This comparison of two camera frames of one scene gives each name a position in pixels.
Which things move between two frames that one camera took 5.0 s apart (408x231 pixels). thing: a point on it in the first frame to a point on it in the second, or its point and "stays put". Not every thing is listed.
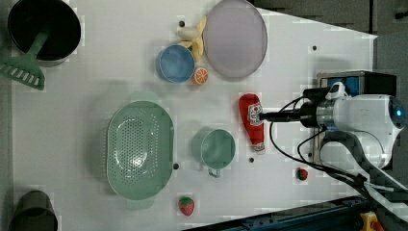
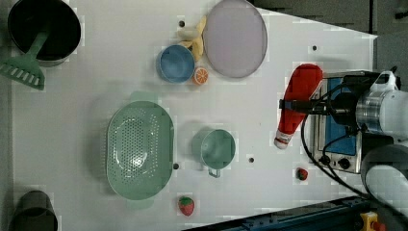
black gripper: x=309 y=109 to x=344 y=104
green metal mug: x=215 y=148 stays put
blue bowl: x=175 y=64 stays put
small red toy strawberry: x=301 y=173 stays put
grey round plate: x=235 y=38 stays put
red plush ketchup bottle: x=250 y=110 to x=301 y=82
